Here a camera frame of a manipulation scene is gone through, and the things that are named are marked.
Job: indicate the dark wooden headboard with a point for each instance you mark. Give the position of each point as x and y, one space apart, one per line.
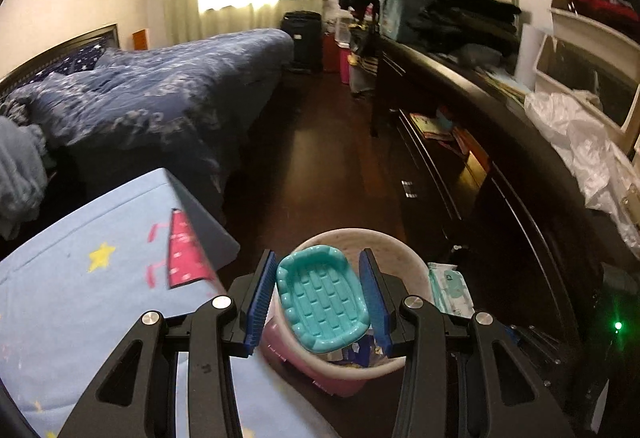
55 52

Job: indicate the white storage bins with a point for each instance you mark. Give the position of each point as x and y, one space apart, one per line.
590 47

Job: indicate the dark blue snack bag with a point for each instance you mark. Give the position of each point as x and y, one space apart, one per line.
362 350

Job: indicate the dark wooden dresser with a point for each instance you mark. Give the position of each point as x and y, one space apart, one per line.
500 218

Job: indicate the orange wooden bedside cabinet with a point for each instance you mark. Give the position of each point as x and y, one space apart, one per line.
141 39

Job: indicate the pink plastic container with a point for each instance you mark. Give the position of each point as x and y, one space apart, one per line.
346 65

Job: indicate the pink white waste bin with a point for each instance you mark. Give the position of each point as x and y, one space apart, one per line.
395 258

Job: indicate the bed with blue duvet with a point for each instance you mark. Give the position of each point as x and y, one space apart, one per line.
150 92

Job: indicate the black suitcase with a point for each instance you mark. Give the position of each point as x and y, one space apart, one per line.
301 40

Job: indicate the blue star-printed blanket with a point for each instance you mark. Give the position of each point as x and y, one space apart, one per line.
75 318

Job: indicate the light blue fleece blanket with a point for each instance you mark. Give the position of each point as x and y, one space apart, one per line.
20 178

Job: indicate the green white wet wipes packet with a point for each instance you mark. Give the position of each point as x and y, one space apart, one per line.
450 290

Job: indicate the white plastic bag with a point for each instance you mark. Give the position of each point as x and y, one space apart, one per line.
585 142

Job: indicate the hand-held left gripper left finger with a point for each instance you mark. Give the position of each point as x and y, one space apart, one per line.
260 303

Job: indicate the teal plastic soap dish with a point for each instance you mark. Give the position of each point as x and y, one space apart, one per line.
320 298

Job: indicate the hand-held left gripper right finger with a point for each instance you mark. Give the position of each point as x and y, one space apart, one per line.
372 298

